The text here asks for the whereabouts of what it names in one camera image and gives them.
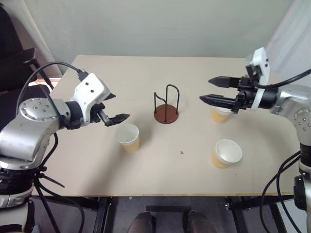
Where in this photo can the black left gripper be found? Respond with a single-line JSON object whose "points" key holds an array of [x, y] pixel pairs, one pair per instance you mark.
{"points": [[97, 112]]}

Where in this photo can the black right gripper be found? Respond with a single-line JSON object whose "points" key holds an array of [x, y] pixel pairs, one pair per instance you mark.
{"points": [[246, 95]]}

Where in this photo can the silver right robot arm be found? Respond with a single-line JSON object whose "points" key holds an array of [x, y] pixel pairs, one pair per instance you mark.
{"points": [[289, 99]]}

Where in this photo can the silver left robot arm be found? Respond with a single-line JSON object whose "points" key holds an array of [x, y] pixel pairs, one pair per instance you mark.
{"points": [[26, 136]]}

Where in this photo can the yellow paper cup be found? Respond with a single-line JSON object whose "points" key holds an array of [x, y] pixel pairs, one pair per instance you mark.
{"points": [[130, 140], [218, 117], [227, 151]]}

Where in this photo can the white translucent sheet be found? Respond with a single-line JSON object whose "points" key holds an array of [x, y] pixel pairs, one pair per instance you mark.
{"points": [[291, 29]]}

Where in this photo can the black metal table leg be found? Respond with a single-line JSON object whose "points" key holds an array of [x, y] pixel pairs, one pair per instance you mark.
{"points": [[243, 202], [103, 213]]}

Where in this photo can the dark brown rounded foot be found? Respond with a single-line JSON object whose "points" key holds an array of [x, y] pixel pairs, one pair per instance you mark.
{"points": [[198, 222], [142, 222]]}

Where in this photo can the black chair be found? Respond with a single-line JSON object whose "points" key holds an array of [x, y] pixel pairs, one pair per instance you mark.
{"points": [[9, 48]]}

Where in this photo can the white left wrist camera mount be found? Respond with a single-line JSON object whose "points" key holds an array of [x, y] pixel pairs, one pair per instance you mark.
{"points": [[91, 89]]}

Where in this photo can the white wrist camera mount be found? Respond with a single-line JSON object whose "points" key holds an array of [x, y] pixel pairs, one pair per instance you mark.
{"points": [[261, 60], [91, 89]]}

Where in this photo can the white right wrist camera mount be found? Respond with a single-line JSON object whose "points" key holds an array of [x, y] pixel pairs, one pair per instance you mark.
{"points": [[261, 60]]}

